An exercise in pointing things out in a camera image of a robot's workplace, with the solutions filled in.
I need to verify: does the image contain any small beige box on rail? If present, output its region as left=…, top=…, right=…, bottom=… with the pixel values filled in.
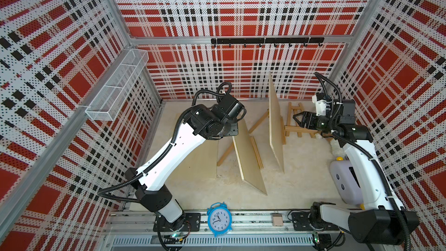
left=272, top=213, right=283, bottom=227

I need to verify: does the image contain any black hook rail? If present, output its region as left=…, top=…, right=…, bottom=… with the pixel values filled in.
left=210, top=37, right=325, bottom=46

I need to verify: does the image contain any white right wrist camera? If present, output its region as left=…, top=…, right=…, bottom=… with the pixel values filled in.
left=311, top=92, right=332, bottom=116

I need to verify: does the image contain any plywood board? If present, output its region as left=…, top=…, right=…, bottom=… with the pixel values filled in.
left=268, top=73, right=285, bottom=173
left=168, top=141, right=218, bottom=181
left=232, top=119, right=267, bottom=195

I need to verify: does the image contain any white teddy bear brown hoodie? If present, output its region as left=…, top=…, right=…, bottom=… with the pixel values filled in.
left=330, top=138, right=346, bottom=158

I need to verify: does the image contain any blue alarm clock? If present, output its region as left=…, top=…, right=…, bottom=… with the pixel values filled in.
left=207, top=202, right=232, bottom=238

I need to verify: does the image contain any white wire mesh basket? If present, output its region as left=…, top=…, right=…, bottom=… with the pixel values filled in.
left=86, top=49, right=149, bottom=122

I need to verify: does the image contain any wooden easel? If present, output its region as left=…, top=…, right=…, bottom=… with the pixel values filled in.
left=284, top=102, right=317, bottom=139
left=248, top=109, right=286, bottom=145
left=217, top=137, right=264, bottom=169

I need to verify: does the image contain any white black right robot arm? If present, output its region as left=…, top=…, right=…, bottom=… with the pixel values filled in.
left=293, top=94, right=419, bottom=251

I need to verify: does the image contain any lavender toy toaster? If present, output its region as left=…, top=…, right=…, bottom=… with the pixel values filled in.
left=329, top=160, right=363, bottom=205

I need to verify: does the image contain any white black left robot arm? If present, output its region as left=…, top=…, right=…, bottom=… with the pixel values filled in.
left=97, top=82, right=246, bottom=231

